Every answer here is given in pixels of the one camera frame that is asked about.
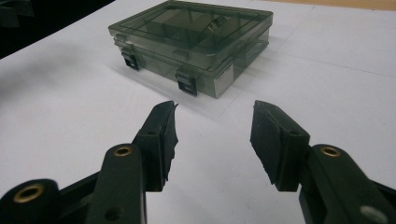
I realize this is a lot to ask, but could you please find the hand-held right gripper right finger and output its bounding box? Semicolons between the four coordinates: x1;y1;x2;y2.
249;99;396;224

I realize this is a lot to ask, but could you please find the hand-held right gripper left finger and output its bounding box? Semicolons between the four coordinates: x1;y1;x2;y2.
84;100;180;224

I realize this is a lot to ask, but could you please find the green translucent compartment box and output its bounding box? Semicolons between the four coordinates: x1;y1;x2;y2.
107;0;275;100

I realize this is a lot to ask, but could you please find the small silver metal buckle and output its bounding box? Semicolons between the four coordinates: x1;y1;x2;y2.
204;16;229;36

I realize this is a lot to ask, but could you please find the white sheet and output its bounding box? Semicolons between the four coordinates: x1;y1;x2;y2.
0;0;396;224

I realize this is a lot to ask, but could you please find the wooden table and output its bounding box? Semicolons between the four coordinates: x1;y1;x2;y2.
264;0;396;12

